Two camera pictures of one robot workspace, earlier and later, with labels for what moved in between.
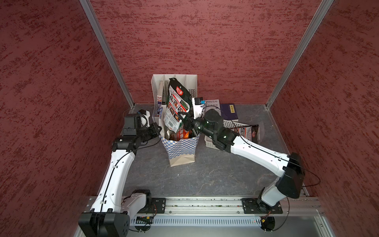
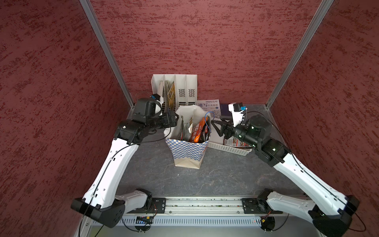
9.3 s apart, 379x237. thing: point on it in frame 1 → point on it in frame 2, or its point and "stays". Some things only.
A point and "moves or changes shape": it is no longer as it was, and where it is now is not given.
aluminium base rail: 223,217 stays
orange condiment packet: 182,134 moves or changes shape
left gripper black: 155,132 → 172,122
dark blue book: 228,111 stays
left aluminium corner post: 107,50 stays
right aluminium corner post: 318,19 stays
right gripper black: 188,122 → 227,125
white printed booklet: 212,102 stays
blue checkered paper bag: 181,151 moves or changes shape
